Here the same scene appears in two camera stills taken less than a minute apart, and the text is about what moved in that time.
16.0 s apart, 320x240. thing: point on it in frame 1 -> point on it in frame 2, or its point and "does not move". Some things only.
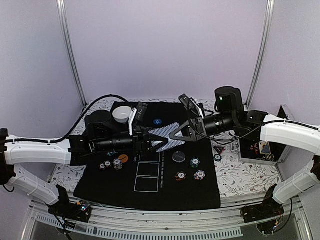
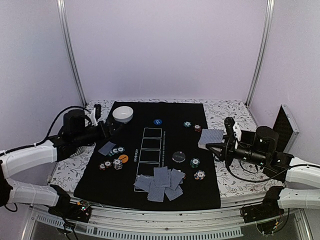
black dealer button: (178, 157) does not move
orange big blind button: (124, 158) does not move
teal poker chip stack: (194, 162) does not move
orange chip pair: (106, 164) does not move
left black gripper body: (138, 147) -> (106, 134)
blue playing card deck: (165, 132) -> (210, 136)
